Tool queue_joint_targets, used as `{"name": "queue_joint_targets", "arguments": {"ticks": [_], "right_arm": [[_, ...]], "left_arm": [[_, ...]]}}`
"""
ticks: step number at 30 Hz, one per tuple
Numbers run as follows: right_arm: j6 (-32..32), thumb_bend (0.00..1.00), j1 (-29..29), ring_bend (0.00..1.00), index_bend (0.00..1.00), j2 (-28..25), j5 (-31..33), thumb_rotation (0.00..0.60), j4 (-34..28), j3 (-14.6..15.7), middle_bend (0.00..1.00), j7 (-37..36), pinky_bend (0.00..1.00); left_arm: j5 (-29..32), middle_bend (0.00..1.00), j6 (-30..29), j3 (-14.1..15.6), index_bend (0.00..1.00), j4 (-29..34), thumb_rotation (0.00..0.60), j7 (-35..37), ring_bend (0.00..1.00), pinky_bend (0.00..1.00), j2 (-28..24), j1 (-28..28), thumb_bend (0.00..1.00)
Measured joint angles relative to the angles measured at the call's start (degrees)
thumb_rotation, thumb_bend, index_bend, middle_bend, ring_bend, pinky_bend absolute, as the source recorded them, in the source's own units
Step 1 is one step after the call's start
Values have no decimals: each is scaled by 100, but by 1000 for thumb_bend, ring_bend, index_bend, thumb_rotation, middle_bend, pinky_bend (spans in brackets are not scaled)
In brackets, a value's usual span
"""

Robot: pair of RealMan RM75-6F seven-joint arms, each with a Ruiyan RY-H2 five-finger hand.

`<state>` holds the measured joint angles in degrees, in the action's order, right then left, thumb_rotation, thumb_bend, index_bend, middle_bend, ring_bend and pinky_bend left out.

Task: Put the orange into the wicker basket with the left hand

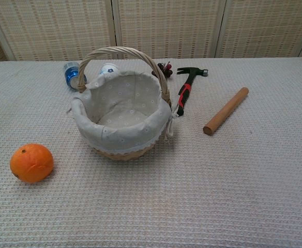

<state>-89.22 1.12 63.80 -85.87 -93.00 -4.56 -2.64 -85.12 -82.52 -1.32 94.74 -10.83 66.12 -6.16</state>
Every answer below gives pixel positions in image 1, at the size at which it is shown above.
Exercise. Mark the orange fruit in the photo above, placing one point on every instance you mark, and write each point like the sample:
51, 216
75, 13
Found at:
32, 163

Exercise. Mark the wicker basket with cloth liner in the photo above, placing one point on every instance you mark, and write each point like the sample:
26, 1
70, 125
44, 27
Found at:
122, 113

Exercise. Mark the beige woven table cloth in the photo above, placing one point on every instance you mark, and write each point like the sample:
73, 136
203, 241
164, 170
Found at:
218, 180

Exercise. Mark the black and red claw hammer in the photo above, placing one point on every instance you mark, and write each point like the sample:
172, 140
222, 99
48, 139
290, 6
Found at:
186, 89

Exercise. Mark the dark red grape bunch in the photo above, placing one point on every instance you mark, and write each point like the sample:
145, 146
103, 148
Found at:
164, 67

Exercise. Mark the white cup with blue flower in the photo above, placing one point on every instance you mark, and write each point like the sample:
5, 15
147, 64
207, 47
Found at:
109, 69

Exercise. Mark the wooden rolling pin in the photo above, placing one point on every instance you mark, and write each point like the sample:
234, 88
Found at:
226, 111

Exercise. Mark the blue soda can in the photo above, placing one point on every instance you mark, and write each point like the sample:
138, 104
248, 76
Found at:
72, 75

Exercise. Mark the woven folding screen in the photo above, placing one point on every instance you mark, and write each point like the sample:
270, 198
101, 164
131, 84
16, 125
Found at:
166, 25

